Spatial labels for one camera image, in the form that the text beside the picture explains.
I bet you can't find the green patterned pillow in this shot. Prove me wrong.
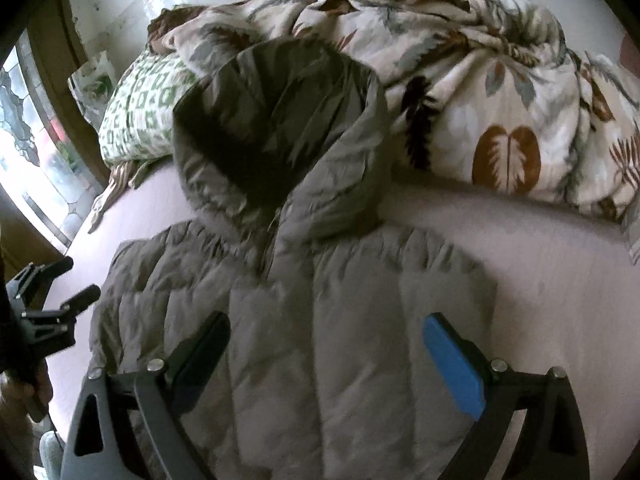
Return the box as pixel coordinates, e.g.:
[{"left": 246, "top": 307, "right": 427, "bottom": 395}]
[{"left": 98, "top": 50, "right": 201, "bottom": 165}]

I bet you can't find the white floral pillow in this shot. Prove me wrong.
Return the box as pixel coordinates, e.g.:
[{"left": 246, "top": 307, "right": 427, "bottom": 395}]
[{"left": 67, "top": 51, "right": 123, "bottom": 128}]

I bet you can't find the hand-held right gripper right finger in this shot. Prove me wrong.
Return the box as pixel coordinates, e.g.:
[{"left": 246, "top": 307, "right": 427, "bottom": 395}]
[{"left": 422, "top": 312, "right": 591, "bottom": 480}]

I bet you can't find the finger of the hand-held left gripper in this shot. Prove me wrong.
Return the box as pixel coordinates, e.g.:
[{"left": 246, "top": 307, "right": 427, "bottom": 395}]
[
  {"left": 9, "top": 257, "right": 75, "bottom": 307},
  {"left": 54, "top": 284, "right": 102, "bottom": 319}
]

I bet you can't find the wooden window frame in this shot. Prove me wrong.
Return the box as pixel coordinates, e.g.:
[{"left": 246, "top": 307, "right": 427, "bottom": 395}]
[{"left": 24, "top": 0, "right": 112, "bottom": 186}]

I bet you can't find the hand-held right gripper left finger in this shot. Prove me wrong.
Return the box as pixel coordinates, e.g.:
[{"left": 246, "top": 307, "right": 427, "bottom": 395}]
[{"left": 60, "top": 311, "right": 232, "bottom": 480}]

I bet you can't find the grey puffer jacket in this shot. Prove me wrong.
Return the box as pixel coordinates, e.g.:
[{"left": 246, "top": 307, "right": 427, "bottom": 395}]
[{"left": 89, "top": 37, "right": 498, "bottom": 480}]

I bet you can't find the person's left hand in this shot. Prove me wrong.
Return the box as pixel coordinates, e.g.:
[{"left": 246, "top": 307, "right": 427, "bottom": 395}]
[{"left": 0, "top": 359, "right": 55, "bottom": 428}]

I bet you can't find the pale pink bed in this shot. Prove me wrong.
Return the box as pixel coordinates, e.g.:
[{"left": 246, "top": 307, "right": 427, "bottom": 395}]
[{"left": 39, "top": 157, "right": 640, "bottom": 480}]

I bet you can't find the stained glass window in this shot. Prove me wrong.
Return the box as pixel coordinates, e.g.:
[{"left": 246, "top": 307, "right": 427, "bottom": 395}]
[{"left": 0, "top": 40, "right": 97, "bottom": 248}]

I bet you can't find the brown striped cloth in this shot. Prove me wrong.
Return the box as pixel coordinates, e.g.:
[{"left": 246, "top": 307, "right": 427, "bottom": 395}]
[{"left": 89, "top": 159, "right": 157, "bottom": 234}]

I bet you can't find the leaf printed blanket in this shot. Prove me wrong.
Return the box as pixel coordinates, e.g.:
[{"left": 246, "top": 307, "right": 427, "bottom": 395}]
[{"left": 147, "top": 0, "right": 640, "bottom": 263}]

